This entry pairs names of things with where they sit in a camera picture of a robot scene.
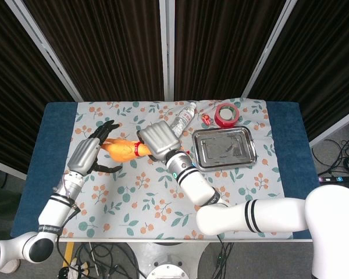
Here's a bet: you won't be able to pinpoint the clear plastic water bottle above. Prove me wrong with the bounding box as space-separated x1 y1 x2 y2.
170 101 198 138

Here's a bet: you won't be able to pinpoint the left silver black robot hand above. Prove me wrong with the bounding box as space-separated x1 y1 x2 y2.
67 119 123 177

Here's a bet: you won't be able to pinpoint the rectangular stainless steel tray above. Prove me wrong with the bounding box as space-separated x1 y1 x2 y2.
191 126 258 171

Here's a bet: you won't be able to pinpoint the orange rubber chicken toy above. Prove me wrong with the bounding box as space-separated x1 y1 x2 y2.
101 138 191 162

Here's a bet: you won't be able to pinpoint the red tape roll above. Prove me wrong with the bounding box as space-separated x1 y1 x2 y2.
214 103 240 128

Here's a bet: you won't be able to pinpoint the dark pleated partition panel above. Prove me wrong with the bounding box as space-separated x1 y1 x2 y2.
0 0 82 180
5 0 168 102
241 0 349 146
167 0 290 101

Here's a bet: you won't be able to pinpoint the floral patterned tablecloth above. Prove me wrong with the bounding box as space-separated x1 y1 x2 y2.
51 98 294 241

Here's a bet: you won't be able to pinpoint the blue table mat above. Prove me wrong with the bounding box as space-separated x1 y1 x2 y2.
10 101 320 241

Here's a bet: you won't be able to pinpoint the black cable with green light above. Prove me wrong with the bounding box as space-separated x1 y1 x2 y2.
211 241 235 279

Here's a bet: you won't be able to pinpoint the black power strip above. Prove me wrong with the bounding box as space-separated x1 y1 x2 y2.
318 173 349 184

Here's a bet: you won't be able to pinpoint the light pink shoe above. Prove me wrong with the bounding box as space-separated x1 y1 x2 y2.
0 257 22 273

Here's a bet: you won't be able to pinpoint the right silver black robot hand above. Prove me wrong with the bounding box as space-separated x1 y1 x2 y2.
136 121 184 162

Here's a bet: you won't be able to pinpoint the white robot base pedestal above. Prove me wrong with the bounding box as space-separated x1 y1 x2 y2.
124 241 210 279

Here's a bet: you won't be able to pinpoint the tangled black cables under table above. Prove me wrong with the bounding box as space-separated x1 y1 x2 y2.
74 242 142 279

